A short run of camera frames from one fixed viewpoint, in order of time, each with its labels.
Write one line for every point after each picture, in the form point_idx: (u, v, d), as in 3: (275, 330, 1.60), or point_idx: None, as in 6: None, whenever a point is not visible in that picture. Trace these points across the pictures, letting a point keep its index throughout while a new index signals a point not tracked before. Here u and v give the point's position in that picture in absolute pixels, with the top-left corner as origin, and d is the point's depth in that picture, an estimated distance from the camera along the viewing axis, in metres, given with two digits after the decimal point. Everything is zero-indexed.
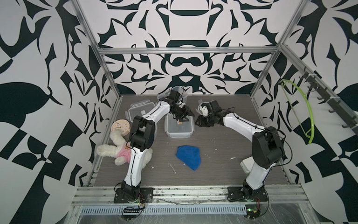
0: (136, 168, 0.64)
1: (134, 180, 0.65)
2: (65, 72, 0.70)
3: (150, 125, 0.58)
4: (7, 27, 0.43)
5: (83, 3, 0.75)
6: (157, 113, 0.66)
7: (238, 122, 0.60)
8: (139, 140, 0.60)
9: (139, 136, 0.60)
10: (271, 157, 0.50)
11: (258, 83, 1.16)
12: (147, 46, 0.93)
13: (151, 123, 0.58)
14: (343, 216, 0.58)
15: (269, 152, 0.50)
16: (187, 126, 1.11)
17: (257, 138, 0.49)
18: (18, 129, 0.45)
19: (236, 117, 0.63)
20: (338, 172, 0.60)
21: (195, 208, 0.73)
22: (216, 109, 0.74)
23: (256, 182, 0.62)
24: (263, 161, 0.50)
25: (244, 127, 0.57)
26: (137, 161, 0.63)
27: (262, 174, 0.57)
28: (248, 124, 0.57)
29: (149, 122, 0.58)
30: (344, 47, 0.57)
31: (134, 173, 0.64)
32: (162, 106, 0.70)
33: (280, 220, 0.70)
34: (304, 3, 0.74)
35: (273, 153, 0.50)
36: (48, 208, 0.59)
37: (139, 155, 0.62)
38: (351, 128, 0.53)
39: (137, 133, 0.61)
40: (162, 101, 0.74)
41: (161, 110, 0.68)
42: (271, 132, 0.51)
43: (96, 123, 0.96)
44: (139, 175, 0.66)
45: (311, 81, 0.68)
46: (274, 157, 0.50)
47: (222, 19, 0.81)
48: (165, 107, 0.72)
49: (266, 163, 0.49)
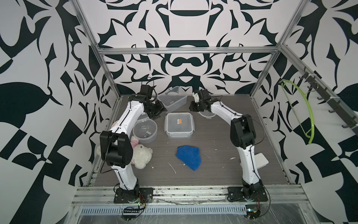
0: (125, 178, 0.59)
1: (129, 186, 0.64)
2: (65, 72, 0.70)
3: (121, 139, 0.47)
4: (7, 27, 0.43)
5: (83, 3, 0.75)
6: (128, 120, 0.53)
7: (222, 109, 0.69)
8: (114, 158, 0.50)
9: (113, 153, 0.50)
10: (244, 138, 0.60)
11: (257, 83, 1.17)
12: (147, 46, 0.93)
13: (123, 137, 0.47)
14: (343, 216, 0.58)
15: (243, 135, 0.60)
16: (187, 127, 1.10)
17: (233, 122, 0.60)
18: (18, 129, 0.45)
19: (220, 104, 0.72)
20: (339, 172, 0.60)
21: (195, 208, 0.73)
22: (206, 97, 0.83)
23: (248, 175, 0.66)
24: (237, 141, 0.61)
25: (225, 114, 0.68)
26: (123, 174, 0.57)
27: (247, 159, 0.63)
28: (229, 111, 0.66)
29: (120, 136, 0.48)
30: (344, 47, 0.57)
31: (125, 181, 0.61)
32: (133, 109, 0.57)
33: (280, 220, 0.70)
34: (304, 3, 0.74)
35: (246, 136, 0.61)
36: (48, 208, 0.59)
37: (122, 170, 0.55)
38: (351, 128, 0.53)
39: (110, 150, 0.50)
40: (132, 100, 0.61)
41: (132, 114, 0.56)
42: (246, 118, 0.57)
43: (96, 123, 0.96)
44: (133, 178, 0.66)
45: (311, 81, 0.68)
46: (246, 139, 0.61)
47: (222, 19, 0.81)
48: (137, 108, 0.59)
49: (239, 143, 0.61)
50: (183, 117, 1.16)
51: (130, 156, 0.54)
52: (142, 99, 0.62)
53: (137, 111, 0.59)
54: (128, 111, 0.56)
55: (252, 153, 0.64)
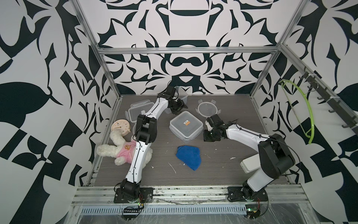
0: (139, 162, 0.68)
1: (136, 176, 0.67)
2: (65, 72, 0.70)
3: (153, 122, 0.65)
4: (7, 27, 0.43)
5: (83, 3, 0.75)
6: (157, 110, 0.73)
7: (242, 132, 0.59)
8: (144, 135, 0.68)
9: (144, 132, 0.68)
10: (280, 166, 0.47)
11: (257, 83, 1.17)
12: (147, 46, 0.93)
13: (154, 121, 0.65)
14: (343, 216, 0.58)
15: (278, 162, 0.47)
16: (191, 131, 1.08)
17: (264, 147, 0.47)
18: (18, 129, 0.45)
19: (238, 128, 0.62)
20: (339, 172, 0.60)
21: (195, 208, 0.73)
22: (217, 122, 0.74)
23: (258, 185, 0.61)
24: (273, 171, 0.47)
25: (248, 136, 0.56)
26: (141, 154, 0.68)
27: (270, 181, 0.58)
28: (251, 134, 0.55)
29: (152, 120, 0.66)
30: (345, 47, 0.57)
31: (137, 167, 0.68)
32: (161, 103, 0.76)
33: (280, 220, 0.70)
34: (304, 3, 0.74)
35: (283, 162, 0.48)
36: (48, 208, 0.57)
37: (144, 147, 0.68)
38: (351, 128, 0.53)
39: (141, 129, 0.69)
40: (161, 97, 0.80)
41: (160, 106, 0.75)
42: (277, 140, 0.51)
43: (96, 123, 0.96)
44: (141, 172, 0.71)
45: (311, 81, 0.68)
46: (284, 166, 0.47)
47: (222, 19, 0.81)
48: (163, 103, 0.78)
49: (277, 173, 0.46)
50: (193, 122, 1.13)
51: (154, 137, 0.71)
52: (168, 96, 0.81)
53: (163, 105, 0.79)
54: (157, 104, 0.75)
55: None
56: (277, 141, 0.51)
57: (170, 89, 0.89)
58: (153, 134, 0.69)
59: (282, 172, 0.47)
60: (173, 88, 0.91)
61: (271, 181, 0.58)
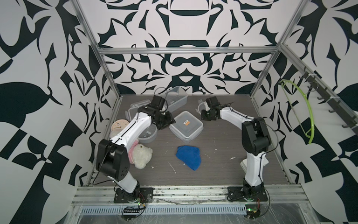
0: (121, 184, 0.56)
1: (127, 189, 0.62)
2: (65, 72, 0.70)
3: (120, 152, 0.44)
4: (7, 27, 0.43)
5: (83, 3, 0.75)
6: (131, 133, 0.51)
7: (232, 113, 0.66)
8: (109, 171, 0.46)
9: (108, 166, 0.46)
10: (257, 143, 0.55)
11: (257, 83, 1.17)
12: (147, 45, 0.93)
13: (120, 149, 0.44)
14: (343, 216, 0.58)
15: (256, 139, 0.55)
16: (191, 131, 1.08)
17: (244, 125, 0.55)
18: (18, 129, 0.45)
19: (230, 109, 0.70)
20: (339, 172, 0.60)
21: (195, 207, 0.73)
22: (215, 103, 0.81)
23: (252, 178, 0.64)
24: (250, 148, 0.56)
25: (236, 118, 0.63)
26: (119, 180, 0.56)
27: (255, 164, 0.60)
28: (240, 115, 0.63)
29: (119, 148, 0.45)
30: (345, 47, 0.57)
31: (123, 185, 0.58)
32: (139, 122, 0.55)
33: (280, 220, 0.70)
34: (304, 3, 0.74)
35: (260, 140, 0.56)
36: (48, 209, 0.59)
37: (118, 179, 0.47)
38: (351, 128, 0.53)
39: (106, 161, 0.47)
40: (141, 112, 0.59)
41: (137, 126, 0.54)
42: (259, 122, 0.58)
43: (96, 123, 0.96)
44: (133, 182, 0.64)
45: (311, 81, 0.68)
46: (260, 144, 0.55)
47: (222, 19, 0.81)
48: (144, 121, 0.57)
49: (252, 150, 0.55)
50: (193, 122, 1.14)
51: (125, 172, 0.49)
52: (151, 110, 0.60)
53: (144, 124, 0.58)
54: (134, 122, 0.54)
55: (263, 159, 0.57)
56: (259, 122, 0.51)
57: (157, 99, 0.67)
58: (122, 169, 0.48)
59: (258, 149, 0.55)
60: (161, 99, 0.69)
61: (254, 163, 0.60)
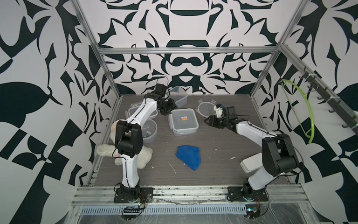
0: (130, 172, 0.61)
1: (131, 183, 0.64)
2: (65, 72, 0.70)
3: (136, 129, 0.52)
4: (8, 27, 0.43)
5: (83, 3, 0.75)
6: (143, 114, 0.59)
7: (251, 128, 0.60)
8: (126, 146, 0.54)
9: (125, 142, 0.55)
10: (283, 166, 0.47)
11: (258, 83, 1.16)
12: (147, 45, 0.93)
13: (136, 127, 0.52)
14: (343, 216, 0.58)
15: (282, 162, 0.48)
16: (184, 126, 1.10)
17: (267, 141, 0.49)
18: (18, 129, 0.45)
19: (248, 123, 0.64)
20: (339, 172, 0.60)
21: (195, 208, 0.73)
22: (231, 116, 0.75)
23: (258, 184, 0.62)
24: (274, 168, 0.47)
25: (254, 132, 0.57)
26: (129, 165, 0.59)
27: (268, 178, 0.54)
28: (259, 130, 0.57)
29: (135, 126, 0.53)
30: (345, 47, 0.57)
31: (128, 177, 0.63)
32: (148, 104, 0.64)
33: (280, 220, 0.70)
34: (304, 3, 0.74)
35: (287, 163, 0.48)
36: (48, 208, 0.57)
37: (130, 160, 0.58)
38: (351, 128, 0.53)
39: (123, 139, 0.55)
40: (147, 97, 0.67)
41: (146, 109, 0.61)
42: (284, 139, 0.49)
43: (96, 123, 0.96)
44: (136, 176, 0.68)
45: (311, 81, 0.68)
46: (285, 167, 0.47)
47: (222, 19, 0.81)
48: (151, 104, 0.65)
49: (277, 172, 0.47)
50: (190, 121, 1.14)
51: (140, 149, 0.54)
52: (156, 96, 0.68)
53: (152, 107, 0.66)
54: (143, 106, 0.62)
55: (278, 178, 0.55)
56: (284, 140, 0.49)
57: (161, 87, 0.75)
58: (138, 146, 0.56)
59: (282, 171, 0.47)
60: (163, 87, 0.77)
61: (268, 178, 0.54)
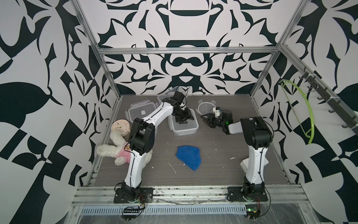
0: (134, 171, 0.63)
1: (133, 182, 0.65)
2: (65, 72, 0.70)
3: (150, 129, 0.55)
4: (7, 27, 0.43)
5: (83, 3, 0.75)
6: (158, 115, 0.62)
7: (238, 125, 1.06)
8: (137, 143, 0.57)
9: (137, 139, 0.58)
10: (258, 137, 0.58)
11: (258, 83, 1.16)
12: (147, 46, 0.93)
13: (151, 127, 0.55)
14: (343, 216, 0.58)
15: (256, 134, 0.59)
16: (183, 127, 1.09)
17: (244, 120, 0.63)
18: (17, 129, 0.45)
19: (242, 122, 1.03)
20: (339, 172, 0.60)
21: (195, 208, 0.73)
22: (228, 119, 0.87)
23: (252, 174, 0.65)
24: (251, 140, 0.59)
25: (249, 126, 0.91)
26: (136, 164, 0.61)
27: (256, 159, 0.62)
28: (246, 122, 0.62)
29: (150, 125, 0.56)
30: (344, 47, 0.57)
31: (132, 175, 0.64)
32: (165, 108, 0.67)
33: (280, 220, 0.70)
34: (304, 3, 0.74)
35: (261, 135, 0.59)
36: (48, 209, 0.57)
37: (139, 157, 0.60)
38: (351, 128, 0.53)
39: (136, 136, 0.59)
40: (165, 102, 0.69)
41: (163, 112, 0.65)
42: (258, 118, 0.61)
43: (96, 123, 0.96)
44: (139, 176, 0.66)
45: (311, 81, 0.68)
46: (261, 138, 0.58)
47: (222, 19, 0.81)
48: (168, 108, 0.69)
49: (254, 143, 0.58)
50: (190, 121, 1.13)
51: (150, 147, 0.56)
52: (173, 101, 0.71)
53: (168, 111, 0.69)
54: (160, 108, 0.65)
55: (263, 154, 0.61)
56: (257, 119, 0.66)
57: (178, 95, 0.78)
58: (149, 144, 0.59)
59: (259, 143, 0.59)
60: (181, 94, 0.81)
61: (254, 157, 0.62)
